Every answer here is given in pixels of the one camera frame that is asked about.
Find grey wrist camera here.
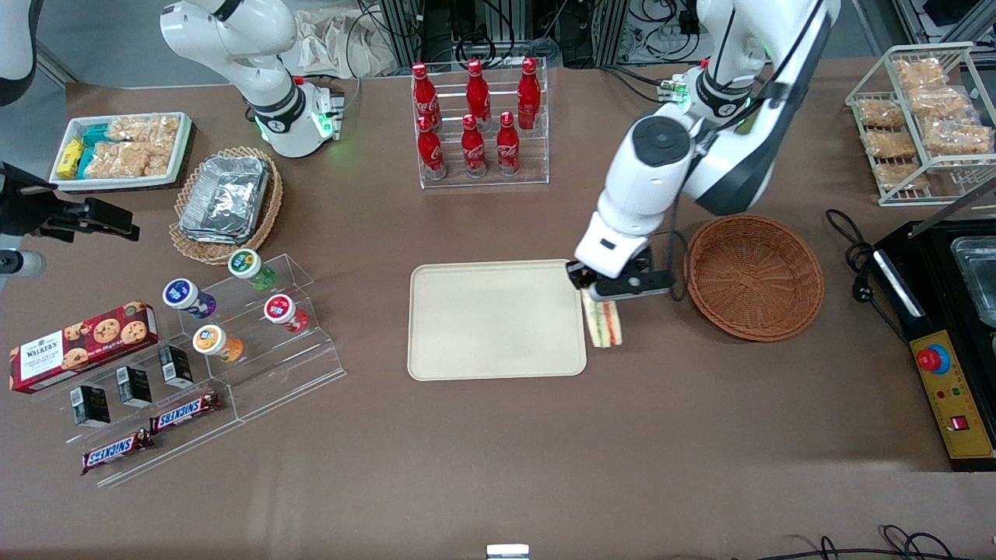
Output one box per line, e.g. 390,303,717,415
0,249,47,281
587,250,676,304

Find beige plastic tray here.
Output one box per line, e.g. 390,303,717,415
408,259,588,383

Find Snickers chocolate bar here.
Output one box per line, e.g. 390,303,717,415
81,429,155,475
149,391,223,433

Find aluminium frame with cables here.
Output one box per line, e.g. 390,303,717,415
373,0,701,69

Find triangle sandwich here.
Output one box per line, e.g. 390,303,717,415
581,294,624,348

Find white wire rack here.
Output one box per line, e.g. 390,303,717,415
845,41,996,208

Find white crumpled cloth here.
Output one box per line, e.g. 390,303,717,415
296,6,399,79

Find green lid gum jar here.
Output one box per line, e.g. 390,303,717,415
227,248,278,292

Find rice cracker snack packet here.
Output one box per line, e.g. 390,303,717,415
865,128,919,160
875,162,931,191
907,86,970,117
893,58,946,88
856,97,902,129
107,114,182,147
84,142,170,180
922,117,993,156

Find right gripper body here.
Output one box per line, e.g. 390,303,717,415
0,162,79,236

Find red lid gum jar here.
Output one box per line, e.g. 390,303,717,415
263,293,310,334

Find orange lid gum jar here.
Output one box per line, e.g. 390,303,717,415
192,324,244,364

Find stack of foil trays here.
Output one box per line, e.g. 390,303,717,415
178,155,272,244

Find white rectangular snack tray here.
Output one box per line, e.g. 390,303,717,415
49,111,194,190

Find clear acrylic bottle rack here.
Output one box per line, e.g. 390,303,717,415
410,57,551,190

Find grey metal lever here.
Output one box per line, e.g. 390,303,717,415
907,177,996,239

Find clear acrylic stepped stand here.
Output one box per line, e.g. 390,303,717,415
43,253,348,489

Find brown wicker basket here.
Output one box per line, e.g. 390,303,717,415
684,214,826,343

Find yellow control panel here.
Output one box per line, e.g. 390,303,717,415
909,330,996,461

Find red emergency stop button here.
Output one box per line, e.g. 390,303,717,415
917,344,952,376

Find purple lid gum jar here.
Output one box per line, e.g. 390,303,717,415
162,278,218,320

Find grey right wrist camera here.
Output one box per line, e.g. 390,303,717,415
0,249,47,281

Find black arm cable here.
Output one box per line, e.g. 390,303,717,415
665,0,827,303

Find red cola bottle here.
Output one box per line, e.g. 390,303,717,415
496,111,522,176
411,62,438,129
465,59,492,121
417,115,446,181
517,57,542,129
461,114,488,178

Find red Walkers cookie box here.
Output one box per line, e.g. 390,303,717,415
9,301,160,394

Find black heating machine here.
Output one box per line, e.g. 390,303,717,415
871,218,996,473

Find black floor cables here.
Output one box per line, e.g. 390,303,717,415
731,524,977,560

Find black power cable with plug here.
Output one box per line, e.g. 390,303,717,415
825,208,911,343

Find light wicker basket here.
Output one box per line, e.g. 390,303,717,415
168,145,284,266

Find small black barcode box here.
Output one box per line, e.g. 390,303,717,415
158,345,195,390
70,385,112,428
115,366,153,409

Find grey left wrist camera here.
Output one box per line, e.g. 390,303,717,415
587,250,676,304

